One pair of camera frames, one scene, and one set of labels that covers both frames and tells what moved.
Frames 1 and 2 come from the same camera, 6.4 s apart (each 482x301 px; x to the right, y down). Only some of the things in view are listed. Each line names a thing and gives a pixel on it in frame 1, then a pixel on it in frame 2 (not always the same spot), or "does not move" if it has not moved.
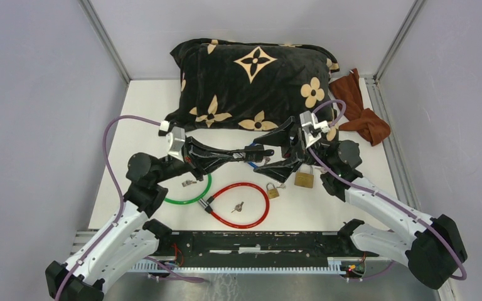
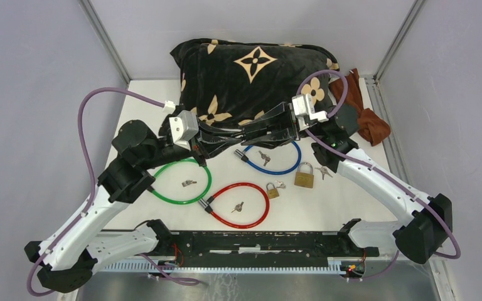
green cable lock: [184, 203] does not move
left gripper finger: [198, 148] -> [220, 131]
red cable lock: [206, 203] does not move
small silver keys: [187, 182] does not move
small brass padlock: [272, 190] does not move
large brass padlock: [304, 179] does not move
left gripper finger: [206, 163] -> [214, 145]
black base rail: [259, 248] does not move
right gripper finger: [280, 137] -> [278, 117]
